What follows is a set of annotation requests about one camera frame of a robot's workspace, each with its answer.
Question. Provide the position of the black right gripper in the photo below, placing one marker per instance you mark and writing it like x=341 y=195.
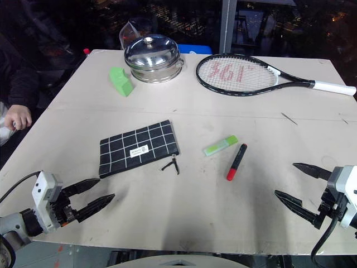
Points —
x=330 y=208

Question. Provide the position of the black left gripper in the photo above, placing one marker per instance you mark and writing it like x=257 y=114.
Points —
x=62 y=209

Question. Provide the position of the bystander dark sleeve forearm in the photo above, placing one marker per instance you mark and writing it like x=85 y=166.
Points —
x=19 y=83

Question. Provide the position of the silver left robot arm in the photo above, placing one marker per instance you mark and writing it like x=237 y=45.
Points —
x=11 y=223

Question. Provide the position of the black grid pencil pouch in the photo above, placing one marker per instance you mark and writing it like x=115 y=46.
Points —
x=134 y=145

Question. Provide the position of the bystander bare hand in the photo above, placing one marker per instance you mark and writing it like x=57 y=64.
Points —
x=20 y=115

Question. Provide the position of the red and black marker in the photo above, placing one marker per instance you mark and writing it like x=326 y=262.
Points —
x=236 y=163

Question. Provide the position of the green highlighter pen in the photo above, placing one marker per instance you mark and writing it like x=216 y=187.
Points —
x=220 y=145

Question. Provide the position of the dark rounded shape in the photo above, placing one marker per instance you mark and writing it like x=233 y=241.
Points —
x=5 y=251

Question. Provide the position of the white cloth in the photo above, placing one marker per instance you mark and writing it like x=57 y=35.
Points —
x=5 y=131

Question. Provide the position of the pale rounded robot body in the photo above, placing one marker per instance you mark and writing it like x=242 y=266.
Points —
x=178 y=262

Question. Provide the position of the black and white tennis racket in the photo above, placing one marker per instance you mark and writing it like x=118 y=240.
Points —
x=290 y=75

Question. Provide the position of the green foam block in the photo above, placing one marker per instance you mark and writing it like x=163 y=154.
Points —
x=120 y=82

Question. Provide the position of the red bottle cap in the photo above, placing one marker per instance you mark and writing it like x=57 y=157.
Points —
x=86 y=51

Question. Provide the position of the stainless steel pot with lid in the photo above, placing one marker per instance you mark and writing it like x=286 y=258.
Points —
x=152 y=57

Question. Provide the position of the clear plastic container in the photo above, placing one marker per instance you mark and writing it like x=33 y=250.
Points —
x=127 y=30

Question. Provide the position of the blue plastic bin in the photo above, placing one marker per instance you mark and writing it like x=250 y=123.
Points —
x=195 y=49

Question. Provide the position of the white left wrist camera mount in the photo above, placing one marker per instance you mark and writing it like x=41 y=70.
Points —
x=42 y=192

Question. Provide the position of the grey metal post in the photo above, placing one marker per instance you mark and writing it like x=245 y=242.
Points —
x=227 y=25

